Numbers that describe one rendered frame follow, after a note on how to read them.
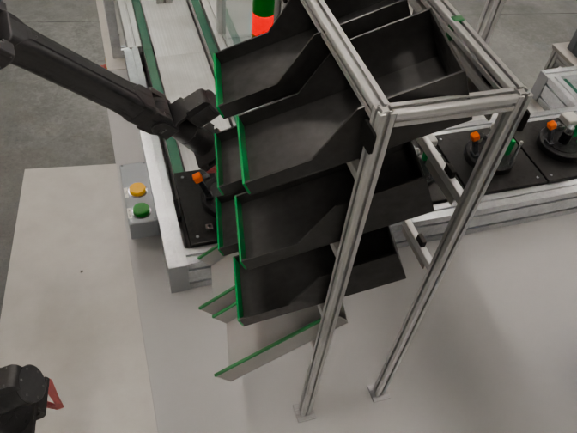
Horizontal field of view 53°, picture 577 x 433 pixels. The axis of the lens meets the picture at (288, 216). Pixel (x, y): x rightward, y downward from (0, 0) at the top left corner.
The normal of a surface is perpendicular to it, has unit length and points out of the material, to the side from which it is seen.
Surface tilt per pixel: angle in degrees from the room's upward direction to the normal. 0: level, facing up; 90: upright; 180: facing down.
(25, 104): 0
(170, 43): 0
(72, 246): 0
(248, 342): 45
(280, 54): 25
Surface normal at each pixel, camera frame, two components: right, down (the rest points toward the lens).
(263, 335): -0.64, -0.44
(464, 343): 0.08, -0.66
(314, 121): -0.34, -0.58
